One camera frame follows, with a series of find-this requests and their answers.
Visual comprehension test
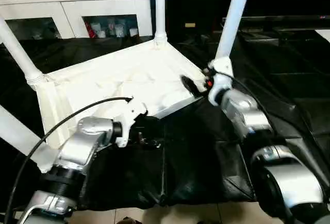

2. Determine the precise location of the white cabinet with glass doors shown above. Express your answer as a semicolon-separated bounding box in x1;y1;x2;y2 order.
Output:
0;0;152;40

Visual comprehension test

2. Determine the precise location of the white plastic table leg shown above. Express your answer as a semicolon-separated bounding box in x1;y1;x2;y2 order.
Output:
0;104;56;174
0;16;44;87
154;0;168;48
214;0;255;63

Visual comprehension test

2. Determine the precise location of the white flat board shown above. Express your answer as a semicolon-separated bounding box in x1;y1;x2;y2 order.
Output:
315;28;330;42

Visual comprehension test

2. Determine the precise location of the white plastic table top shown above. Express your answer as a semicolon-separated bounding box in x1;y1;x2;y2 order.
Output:
25;37;211;173

